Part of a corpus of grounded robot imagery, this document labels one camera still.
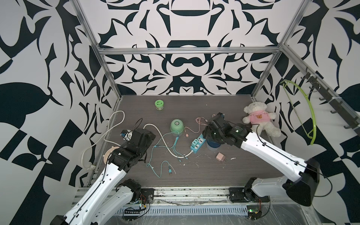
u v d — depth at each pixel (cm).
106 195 45
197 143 89
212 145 86
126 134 65
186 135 96
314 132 66
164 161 85
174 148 91
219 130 56
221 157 85
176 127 90
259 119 96
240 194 74
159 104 108
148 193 75
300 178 40
